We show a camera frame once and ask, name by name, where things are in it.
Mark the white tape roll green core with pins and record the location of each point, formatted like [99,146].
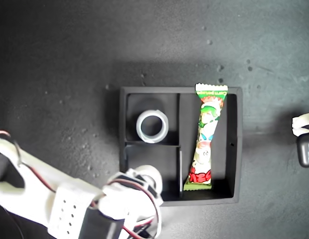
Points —
[150,170]

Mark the wide white tape roll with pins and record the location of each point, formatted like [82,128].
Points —
[164,124]

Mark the green printed snack bar wrapper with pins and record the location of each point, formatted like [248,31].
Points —
[205,139]

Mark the black tray with wells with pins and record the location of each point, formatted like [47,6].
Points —
[219,149]

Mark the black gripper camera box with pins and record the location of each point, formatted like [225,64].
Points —
[306,152]

